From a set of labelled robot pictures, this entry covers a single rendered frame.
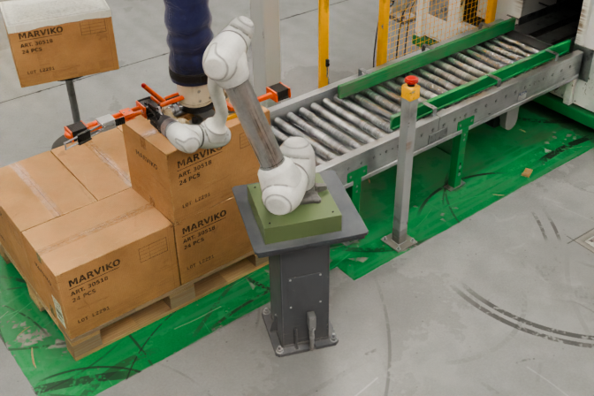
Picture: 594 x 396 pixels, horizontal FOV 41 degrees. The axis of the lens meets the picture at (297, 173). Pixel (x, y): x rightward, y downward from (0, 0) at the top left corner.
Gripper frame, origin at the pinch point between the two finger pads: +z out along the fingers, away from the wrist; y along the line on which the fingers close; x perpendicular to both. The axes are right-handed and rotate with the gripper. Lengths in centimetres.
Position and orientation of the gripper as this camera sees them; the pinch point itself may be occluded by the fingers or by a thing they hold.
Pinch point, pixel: (146, 108)
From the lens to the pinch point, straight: 368.6
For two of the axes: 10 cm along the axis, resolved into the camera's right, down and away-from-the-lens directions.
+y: 0.1, 8.2, 5.7
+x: 7.9, -3.5, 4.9
